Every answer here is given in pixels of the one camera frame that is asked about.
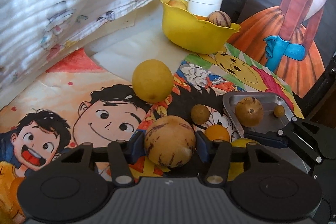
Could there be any grey metal tray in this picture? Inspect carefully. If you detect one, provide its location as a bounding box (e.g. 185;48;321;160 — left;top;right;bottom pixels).
223;92;310;173

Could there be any small tan round fruit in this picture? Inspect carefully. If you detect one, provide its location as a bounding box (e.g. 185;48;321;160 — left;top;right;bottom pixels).
273;105;285;118

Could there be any tan round pepino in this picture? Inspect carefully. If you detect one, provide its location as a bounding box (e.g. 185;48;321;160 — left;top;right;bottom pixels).
235;97;264;127

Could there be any striped pepino melon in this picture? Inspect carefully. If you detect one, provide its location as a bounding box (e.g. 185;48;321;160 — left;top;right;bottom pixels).
143;115;196;168

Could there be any round yellow lemon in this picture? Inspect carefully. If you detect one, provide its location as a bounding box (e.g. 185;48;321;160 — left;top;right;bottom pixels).
131;59;173;103

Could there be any large yellow-green mango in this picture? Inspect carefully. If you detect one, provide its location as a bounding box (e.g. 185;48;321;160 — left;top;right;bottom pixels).
227;138;258;181

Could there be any anime cartoon poster mat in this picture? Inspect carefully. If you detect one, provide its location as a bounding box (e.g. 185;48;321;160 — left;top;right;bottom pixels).
0;47;263;224

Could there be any yellow plastic bowl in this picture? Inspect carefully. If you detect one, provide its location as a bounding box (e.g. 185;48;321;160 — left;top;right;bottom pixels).
159;0;241;54

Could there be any striped pepino in bowl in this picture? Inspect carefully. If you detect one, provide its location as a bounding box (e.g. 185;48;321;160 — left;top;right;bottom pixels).
207;11;232;27

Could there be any girl painting dark poster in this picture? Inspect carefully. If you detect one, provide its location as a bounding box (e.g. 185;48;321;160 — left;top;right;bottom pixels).
228;0;327;97

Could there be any white plastic jar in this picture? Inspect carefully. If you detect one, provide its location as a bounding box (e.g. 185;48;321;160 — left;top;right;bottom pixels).
187;0;223;17

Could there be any yellow apple in bowl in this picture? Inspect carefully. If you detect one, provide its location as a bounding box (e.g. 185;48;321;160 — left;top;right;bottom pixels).
167;0;187;10

